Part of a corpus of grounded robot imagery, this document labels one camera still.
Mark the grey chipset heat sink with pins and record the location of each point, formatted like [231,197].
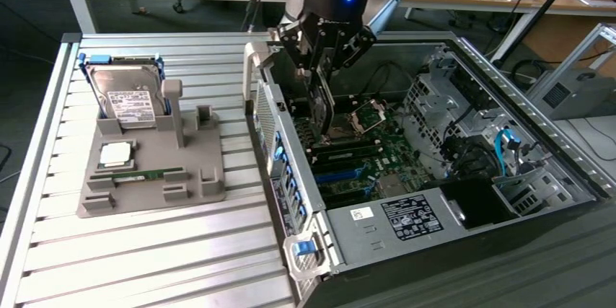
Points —
[392,185]

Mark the aluminium profile frame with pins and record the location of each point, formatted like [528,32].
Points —
[596,37]

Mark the green RAM stick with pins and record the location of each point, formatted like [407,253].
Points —
[139,176]

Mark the large metal disk bay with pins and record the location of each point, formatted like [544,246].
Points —
[433,106]

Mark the open grey PC case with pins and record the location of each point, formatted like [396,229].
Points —
[481,272]

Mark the blue card retainer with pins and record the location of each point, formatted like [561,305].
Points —
[291,178]

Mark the blue disk carrier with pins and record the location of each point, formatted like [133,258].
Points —
[99,59]

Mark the long black expansion slot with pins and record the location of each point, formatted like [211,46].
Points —
[341,165]

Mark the CPU socket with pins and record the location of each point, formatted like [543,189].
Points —
[347,131]

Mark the blue case latch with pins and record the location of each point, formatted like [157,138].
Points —
[304,247]

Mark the black stand pole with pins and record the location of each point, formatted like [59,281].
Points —
[544,8]

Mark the small metal disk bay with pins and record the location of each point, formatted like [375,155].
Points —
[529,192]

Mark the black plastic air duct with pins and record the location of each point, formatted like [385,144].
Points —
[476,203]

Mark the grey parts rack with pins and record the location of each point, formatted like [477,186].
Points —
[144,196]

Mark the green graphics card black fan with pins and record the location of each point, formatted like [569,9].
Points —
[323,106]

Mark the black RAM slot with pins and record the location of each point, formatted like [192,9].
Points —
[300,101]
[300,112]
[344,145]
[344,149]
[300,108]
[300,105]
[344,157]
[344,153]

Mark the grey computer tower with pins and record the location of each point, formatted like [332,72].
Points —
[577,95]

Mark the silver hard disk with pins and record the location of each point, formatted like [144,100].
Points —
[129,99]

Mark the grey power supply unit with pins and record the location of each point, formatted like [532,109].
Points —
[365,236]

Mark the silver CPU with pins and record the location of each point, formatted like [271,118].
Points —
[115,153]

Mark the metal socket cover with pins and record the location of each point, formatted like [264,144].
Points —
[361,105]

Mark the black expansion slot blue clip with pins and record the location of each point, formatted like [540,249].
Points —
[347,191]

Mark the green motherboard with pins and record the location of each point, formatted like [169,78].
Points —
[384,145]

